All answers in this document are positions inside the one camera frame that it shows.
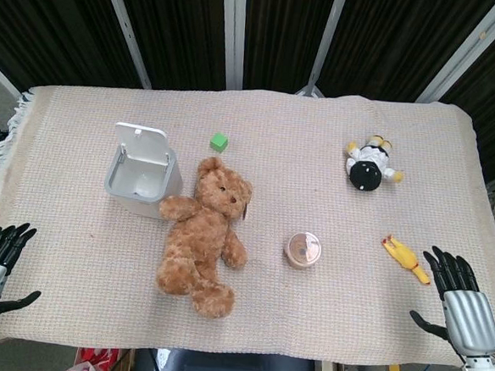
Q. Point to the white lidded bin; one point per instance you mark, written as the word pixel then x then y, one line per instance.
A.
pixel 142 171

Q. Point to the dark robot base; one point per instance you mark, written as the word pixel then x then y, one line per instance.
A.
pixel 226 370

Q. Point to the beige woven tablecloth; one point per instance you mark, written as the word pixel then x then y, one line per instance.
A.
pixel 307 308

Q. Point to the green cube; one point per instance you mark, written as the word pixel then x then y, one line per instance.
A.
pixel 218 142

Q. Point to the black curtain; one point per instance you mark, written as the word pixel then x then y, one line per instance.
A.
pixel 284 26

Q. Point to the white metal frame post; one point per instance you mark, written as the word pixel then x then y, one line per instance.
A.
pixel 233 31
pixel 323 42
pixel 469 48
pixel 127 24
pixel 0 75

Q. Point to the yellow rubber chicken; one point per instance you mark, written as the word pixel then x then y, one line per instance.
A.
pixel 408 260

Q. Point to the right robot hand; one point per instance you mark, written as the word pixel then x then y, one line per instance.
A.
pixel 468 313

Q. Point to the red and white bag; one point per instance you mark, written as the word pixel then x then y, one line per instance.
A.
pixel 90 361

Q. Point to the black and white doll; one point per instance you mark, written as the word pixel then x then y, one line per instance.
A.
pixel 370 166

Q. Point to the brown teddy bear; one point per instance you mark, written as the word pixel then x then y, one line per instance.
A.
pixel 203 237

